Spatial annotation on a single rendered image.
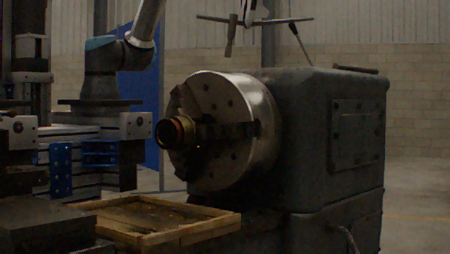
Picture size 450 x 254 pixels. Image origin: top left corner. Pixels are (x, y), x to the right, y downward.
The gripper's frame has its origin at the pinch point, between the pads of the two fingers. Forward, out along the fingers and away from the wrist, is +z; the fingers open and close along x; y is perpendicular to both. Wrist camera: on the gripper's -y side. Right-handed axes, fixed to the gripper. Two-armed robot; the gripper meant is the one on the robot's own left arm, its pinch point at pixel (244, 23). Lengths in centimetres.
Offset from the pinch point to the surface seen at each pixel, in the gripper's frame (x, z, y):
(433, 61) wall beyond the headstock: 709, -17, 714
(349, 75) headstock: 1.9, 9.8, 36.2
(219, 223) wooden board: -28, 44, -10
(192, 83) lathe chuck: 3.4, 17.5, -10.9
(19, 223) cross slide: -49, 37, -52
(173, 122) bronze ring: -10.8, 25.7, -18.4
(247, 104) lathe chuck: -12.9, 19.4, -1.5
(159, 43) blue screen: 500, 23, 88
